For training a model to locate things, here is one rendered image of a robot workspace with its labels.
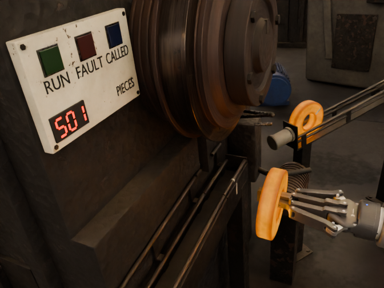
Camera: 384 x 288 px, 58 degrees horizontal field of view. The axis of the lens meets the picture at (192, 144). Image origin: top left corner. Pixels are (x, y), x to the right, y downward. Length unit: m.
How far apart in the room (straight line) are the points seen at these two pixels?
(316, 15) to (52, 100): 3.23
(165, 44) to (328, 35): 2.99
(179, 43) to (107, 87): 0.16
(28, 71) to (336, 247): 1.63
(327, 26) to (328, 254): 2.32
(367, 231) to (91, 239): 0.52
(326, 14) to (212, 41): 2.91
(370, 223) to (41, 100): 0.61
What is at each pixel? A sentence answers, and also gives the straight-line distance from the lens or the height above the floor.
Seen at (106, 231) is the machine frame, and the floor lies 0.87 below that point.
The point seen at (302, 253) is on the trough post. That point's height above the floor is 0.01.
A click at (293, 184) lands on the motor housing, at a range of 1.35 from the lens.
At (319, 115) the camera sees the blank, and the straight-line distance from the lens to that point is 1.43.
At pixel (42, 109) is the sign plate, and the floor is 1.14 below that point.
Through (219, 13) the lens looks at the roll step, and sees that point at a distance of 0.72.
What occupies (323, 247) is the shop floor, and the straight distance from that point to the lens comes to 1.87.
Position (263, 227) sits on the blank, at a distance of 0.73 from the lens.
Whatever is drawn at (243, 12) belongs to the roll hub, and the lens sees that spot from 0.73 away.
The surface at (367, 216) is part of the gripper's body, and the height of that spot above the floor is 0.86.
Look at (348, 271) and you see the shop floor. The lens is 1.80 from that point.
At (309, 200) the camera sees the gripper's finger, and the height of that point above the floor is 0.85.
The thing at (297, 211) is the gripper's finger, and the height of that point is 0.85.
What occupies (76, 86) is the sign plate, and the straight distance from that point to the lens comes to 0.62.
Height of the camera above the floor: 1.33
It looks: 30 degrees down
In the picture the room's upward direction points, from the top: 6 degrees counter-clockwise
